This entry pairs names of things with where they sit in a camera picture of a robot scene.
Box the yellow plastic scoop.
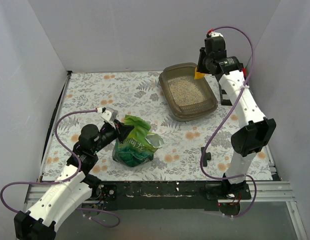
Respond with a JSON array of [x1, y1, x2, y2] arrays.
[[194, 67, 205, 80]]

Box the green cat litter bag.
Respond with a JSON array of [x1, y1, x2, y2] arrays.
[[112, 115, 164, 168]]

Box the black bag clip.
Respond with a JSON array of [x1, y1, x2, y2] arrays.
[[200, 147, 212, 167]]

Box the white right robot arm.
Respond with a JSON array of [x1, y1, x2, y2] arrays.
[[197, 31, 276, 200]]

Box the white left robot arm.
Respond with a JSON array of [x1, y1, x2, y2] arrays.
[[14, 120, 134, 240]]

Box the grey litter box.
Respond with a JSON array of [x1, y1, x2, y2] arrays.
[[158, 62, 218, 122]]

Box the floral table mat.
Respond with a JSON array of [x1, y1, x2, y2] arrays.
[[41, 71, 239, 181]]

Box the black white chessboard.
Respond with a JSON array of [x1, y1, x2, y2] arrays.
[[218, 84, 232, 106]]

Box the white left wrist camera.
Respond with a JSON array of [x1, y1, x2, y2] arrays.
[[101, 107, 118, 128]]

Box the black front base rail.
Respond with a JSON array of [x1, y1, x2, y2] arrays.
[[84, 180, 251, 211]]

